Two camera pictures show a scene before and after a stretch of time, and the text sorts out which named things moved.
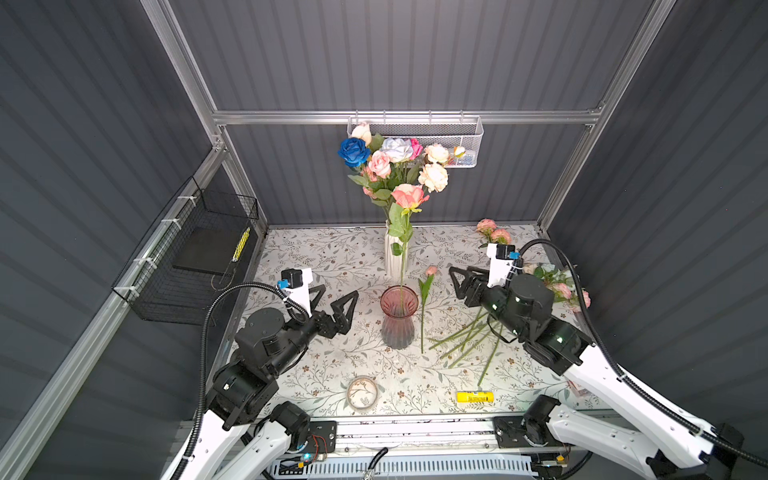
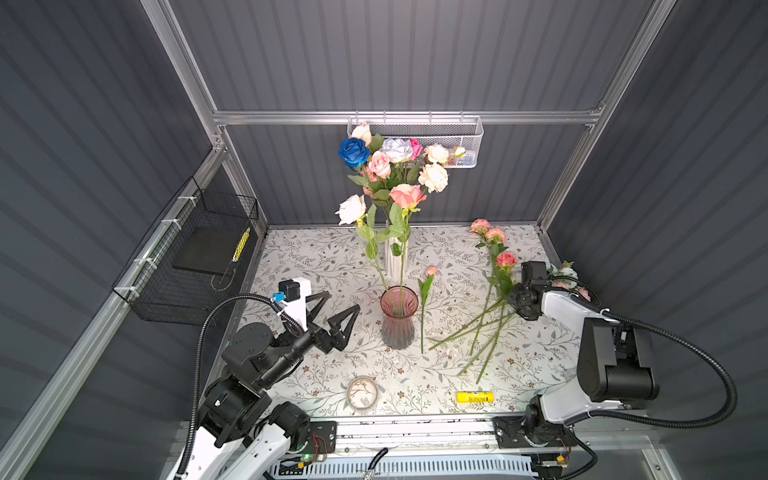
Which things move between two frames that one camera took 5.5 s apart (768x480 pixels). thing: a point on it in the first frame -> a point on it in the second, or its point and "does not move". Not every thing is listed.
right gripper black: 478,282 -> 513,294
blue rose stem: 354,152 does not move
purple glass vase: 399,304 does not move
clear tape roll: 362,393 does not move
